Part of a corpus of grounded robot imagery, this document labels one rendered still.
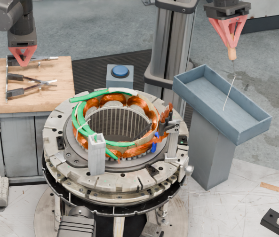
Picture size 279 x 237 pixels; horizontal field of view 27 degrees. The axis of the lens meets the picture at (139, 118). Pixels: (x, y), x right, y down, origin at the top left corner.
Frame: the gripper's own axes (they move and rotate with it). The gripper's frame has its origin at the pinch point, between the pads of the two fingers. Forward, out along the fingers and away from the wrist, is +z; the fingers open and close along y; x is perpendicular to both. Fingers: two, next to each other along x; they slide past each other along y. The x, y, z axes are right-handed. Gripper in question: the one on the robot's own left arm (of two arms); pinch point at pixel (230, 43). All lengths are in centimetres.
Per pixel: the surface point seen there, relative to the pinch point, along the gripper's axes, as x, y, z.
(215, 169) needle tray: -2.3, -10.4, 35.5
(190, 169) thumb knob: -21.0, 12.6, 19.9
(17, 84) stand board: -44, -27, 3
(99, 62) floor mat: 34, -190, 50
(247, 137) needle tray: -0.4, 3.4, 22.4
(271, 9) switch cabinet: 144, -179, 44
